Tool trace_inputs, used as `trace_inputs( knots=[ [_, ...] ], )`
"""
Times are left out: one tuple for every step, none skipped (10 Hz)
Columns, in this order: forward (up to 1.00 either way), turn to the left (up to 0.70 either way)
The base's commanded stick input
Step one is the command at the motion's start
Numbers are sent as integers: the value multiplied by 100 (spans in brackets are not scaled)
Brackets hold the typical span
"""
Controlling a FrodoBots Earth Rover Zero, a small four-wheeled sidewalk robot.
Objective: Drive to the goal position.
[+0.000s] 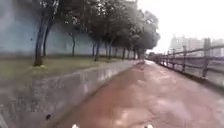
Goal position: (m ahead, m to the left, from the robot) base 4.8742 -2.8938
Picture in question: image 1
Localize row of trees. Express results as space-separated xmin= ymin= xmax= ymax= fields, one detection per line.
xmin=31 ymin=0 xmax=162 ymax=67

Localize red stone path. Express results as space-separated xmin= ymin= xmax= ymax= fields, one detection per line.
xmin=49 ymin=59 xmax=224 ymax=128

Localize grass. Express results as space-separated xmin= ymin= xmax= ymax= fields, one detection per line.
xmin=0 ymin=56 xmax=123 ymax=83

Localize distant pale buildings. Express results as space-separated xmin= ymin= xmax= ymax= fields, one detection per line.
xmin=168 ymin=33 xmax=224 ymax=58

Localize grey concrete wall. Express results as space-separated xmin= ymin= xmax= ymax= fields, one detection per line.
xmin=0 ymin=59 xmax=141 ymax=128

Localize dark wooden rail fence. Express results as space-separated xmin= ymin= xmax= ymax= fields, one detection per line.
xmin=154 ymin=37 xmax=224 ymax=81

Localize tall blue-grey wall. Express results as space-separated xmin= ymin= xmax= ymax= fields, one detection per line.
xmin=0 ymin=0 xmax=101 ymax=58

